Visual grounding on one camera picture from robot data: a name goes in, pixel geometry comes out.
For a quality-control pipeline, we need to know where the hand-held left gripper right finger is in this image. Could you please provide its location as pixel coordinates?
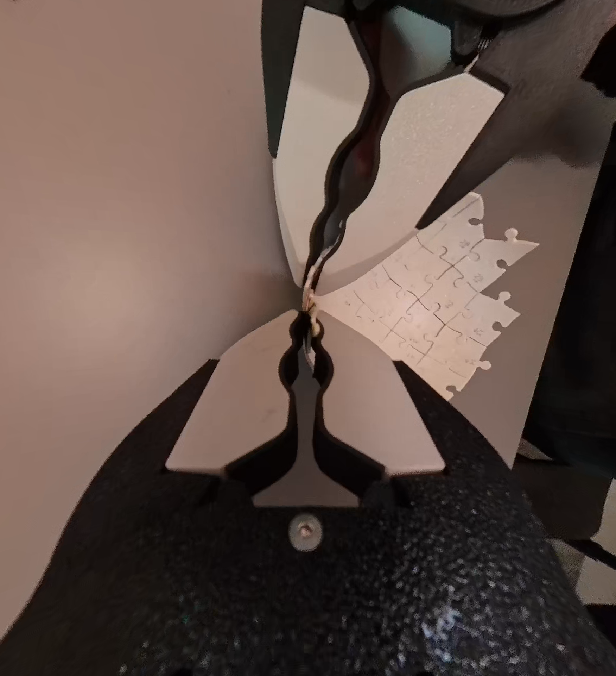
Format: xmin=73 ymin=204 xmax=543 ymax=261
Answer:
xmin=312 ymin=317 xmax=447 ymax=496

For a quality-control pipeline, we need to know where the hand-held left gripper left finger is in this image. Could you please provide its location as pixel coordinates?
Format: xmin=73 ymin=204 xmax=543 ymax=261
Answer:
xmin=164 ymin=309 xmax=303 ymax=496

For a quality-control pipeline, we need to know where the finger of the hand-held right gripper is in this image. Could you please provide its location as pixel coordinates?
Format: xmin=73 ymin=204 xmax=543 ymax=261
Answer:
xmin=271 ymin=8 xmax=372 ymax=278
xmin=316 ymin=73 xmax=508 ymax=290

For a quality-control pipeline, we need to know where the white puzzle piece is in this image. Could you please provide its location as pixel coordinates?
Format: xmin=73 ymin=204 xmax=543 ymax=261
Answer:
xmin=300 ymin=309 xmax=323 ymax=378

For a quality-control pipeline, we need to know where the partly built white puzzle ball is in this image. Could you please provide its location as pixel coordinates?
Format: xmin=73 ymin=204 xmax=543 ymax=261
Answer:
xmin=303 ymin=193 xmax=541 ymax=402

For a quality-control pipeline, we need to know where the person's dark clothing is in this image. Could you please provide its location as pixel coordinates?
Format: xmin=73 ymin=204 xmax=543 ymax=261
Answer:
xmin=524 ymin=121 xmax=616 ymax=487

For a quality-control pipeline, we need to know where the black chair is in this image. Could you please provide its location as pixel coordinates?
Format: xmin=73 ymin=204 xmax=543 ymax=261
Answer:
xmin=564 ymin=536 xmax=616 ymax=584

